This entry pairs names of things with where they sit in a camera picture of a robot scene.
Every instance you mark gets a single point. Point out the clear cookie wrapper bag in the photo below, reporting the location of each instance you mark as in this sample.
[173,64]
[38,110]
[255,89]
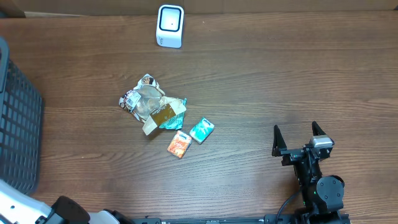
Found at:
[144,103]

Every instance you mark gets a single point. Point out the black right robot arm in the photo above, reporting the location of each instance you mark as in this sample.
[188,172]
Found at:
[322,195]

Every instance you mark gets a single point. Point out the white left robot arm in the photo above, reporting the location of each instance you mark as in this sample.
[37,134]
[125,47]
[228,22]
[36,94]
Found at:
[17,207]

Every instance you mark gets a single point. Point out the white barcode scanner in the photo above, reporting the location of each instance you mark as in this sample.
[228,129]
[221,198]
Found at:
[170,26]

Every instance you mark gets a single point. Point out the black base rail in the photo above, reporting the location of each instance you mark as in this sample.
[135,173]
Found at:
[267,219]

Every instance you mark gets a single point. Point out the orange tissue pack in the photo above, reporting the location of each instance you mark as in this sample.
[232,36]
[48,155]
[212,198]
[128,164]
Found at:
[179,144]

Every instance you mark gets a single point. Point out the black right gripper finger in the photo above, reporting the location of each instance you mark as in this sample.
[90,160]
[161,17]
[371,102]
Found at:
[279,144]
[316,129]

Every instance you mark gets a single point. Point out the teal snack packet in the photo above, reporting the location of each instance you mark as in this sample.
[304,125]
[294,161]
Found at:
[175,122]

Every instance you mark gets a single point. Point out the black mesh basket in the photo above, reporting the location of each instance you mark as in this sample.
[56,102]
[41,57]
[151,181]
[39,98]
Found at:
[22,111]

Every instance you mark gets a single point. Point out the teal tissue pack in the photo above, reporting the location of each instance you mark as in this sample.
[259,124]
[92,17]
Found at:
[202,130]

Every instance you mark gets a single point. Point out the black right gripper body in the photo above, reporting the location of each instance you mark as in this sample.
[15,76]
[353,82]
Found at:
[290,155]

